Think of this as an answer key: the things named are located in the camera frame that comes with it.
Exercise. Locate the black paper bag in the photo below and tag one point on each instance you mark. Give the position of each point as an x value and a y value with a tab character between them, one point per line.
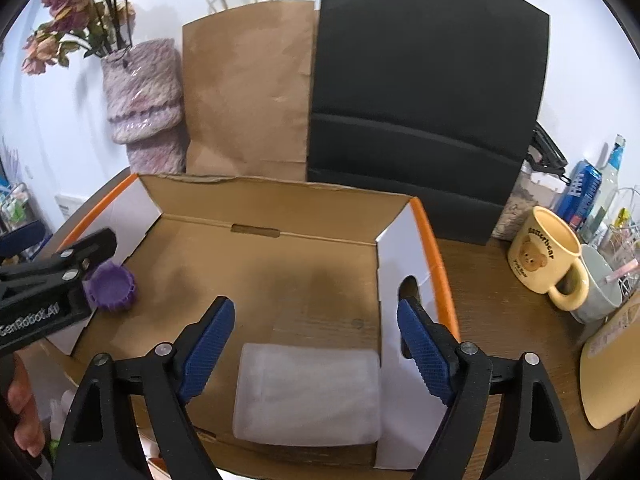
425	85

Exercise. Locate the orange cardboard box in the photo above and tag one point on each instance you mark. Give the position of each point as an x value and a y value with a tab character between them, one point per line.
280	270

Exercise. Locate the cream thermos jug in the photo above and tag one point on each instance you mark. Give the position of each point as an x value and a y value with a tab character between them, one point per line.
612	375

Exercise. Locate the dried pink flowers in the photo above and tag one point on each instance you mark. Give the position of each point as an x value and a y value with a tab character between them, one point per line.
70	15

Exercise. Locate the cream bear mug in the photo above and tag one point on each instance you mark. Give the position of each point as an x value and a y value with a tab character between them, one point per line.
537	255

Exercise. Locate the white plastic packet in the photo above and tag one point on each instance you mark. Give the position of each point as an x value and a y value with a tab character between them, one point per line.
307	400

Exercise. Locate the clear clip-lid seed container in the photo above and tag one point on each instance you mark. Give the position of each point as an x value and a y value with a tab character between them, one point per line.
530	195

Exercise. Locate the blue drink can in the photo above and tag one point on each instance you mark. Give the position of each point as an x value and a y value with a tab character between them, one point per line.
580	190

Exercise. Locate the brown paper bag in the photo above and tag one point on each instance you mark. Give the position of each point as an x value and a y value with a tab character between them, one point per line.
247	90

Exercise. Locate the clear glass bottle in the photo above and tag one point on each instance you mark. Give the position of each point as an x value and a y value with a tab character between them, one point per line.
612	170

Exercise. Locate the person's left hand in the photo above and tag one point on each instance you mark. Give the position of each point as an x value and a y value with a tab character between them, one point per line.
25	410

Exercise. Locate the pink textured vase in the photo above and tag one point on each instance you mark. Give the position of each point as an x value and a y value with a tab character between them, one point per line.
142	100

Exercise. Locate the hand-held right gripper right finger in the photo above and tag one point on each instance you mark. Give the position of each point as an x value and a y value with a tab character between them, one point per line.
425	355

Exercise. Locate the pale grey cup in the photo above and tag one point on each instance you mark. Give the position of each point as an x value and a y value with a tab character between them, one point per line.
600	295

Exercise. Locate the pink stick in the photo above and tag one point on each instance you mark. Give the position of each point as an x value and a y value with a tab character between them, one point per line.
625	269

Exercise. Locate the cluttered storage rack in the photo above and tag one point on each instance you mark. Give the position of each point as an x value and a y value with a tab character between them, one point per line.
12	200

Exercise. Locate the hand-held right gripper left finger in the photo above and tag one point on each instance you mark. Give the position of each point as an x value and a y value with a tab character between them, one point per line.
210	345

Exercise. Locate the purple ribbed bottle cap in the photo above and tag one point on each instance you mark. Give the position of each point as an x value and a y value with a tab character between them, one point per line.
114	287

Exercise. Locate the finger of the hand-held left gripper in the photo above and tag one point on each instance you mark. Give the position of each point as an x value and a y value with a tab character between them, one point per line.
75	259
22	240

